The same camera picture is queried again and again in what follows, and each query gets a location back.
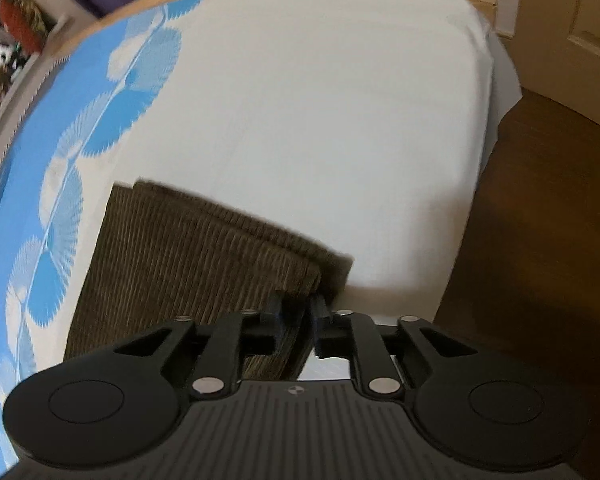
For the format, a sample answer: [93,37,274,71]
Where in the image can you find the dark red cushion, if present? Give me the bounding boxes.
[0,0,49,54]

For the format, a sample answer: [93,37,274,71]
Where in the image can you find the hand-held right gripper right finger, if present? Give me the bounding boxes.
[308,295,474,401]

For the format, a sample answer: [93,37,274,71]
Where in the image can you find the blue and white printed bed sheet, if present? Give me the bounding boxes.
[0,0,524,466]

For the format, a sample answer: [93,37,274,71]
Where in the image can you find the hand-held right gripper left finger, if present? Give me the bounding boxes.
[115,292,287,401]

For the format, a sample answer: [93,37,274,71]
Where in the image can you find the cream panelled door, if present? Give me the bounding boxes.
[514,0,600,137]

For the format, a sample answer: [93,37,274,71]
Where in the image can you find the olive brown corduroy pants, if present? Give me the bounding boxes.
[65,177,356,382]

